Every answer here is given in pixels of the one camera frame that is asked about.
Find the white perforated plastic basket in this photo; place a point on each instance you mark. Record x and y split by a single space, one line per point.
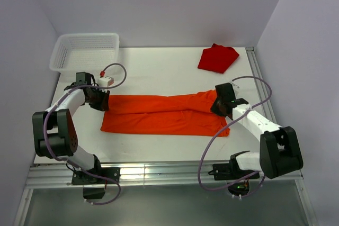
89 52

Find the red folded t-shirt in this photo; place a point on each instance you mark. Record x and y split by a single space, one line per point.
217 58

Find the aluminium side rail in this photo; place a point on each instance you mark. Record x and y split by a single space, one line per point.
262 89

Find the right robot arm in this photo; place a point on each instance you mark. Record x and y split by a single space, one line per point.
279 152

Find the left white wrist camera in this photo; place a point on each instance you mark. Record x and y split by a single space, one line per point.
105 81

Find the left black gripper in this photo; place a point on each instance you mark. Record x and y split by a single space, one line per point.
104 105

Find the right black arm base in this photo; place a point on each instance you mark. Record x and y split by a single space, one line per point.
239 178

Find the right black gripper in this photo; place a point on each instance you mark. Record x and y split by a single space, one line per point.
215 110

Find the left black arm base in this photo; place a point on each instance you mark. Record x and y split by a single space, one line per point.
94 188

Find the orange t-shirt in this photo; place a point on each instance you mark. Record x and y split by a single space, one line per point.
164 115

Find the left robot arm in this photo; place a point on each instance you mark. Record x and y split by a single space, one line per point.
53 129

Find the aluminium front rail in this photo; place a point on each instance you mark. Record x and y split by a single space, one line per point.
45 176

